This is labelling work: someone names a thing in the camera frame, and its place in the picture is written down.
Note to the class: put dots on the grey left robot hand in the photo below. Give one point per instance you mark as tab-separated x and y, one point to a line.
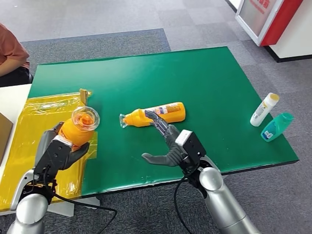
46	142

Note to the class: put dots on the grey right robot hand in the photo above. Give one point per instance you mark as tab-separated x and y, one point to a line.
174	148

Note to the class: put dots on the orange detergent bottle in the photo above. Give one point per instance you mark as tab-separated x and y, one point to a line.
175	113
75	134

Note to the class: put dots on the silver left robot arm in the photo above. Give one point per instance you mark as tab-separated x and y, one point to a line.
32	213

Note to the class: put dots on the white bottle yellow cap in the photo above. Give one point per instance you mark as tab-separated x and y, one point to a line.
262	111

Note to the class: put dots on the teal transparent bottle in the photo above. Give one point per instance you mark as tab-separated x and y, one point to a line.
276	127

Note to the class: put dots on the yellow taped cardboard box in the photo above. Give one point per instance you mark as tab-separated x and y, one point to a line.
29	129

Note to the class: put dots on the white side table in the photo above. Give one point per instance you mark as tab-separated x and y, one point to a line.
12	100

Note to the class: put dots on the white table leg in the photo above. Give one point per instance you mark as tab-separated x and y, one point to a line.
63	211

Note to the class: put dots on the green table mat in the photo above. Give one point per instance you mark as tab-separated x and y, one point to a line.
195	80

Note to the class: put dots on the red white sign board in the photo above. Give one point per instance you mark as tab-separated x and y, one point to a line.
275	22

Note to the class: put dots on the white cabinet black base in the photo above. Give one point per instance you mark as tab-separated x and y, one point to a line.
297	35

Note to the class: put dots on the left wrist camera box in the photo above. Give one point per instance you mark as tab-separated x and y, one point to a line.
52	156

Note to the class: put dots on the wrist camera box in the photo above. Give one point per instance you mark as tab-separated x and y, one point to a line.
52	156
193	148

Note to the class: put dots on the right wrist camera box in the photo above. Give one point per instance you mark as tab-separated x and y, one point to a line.
193	148

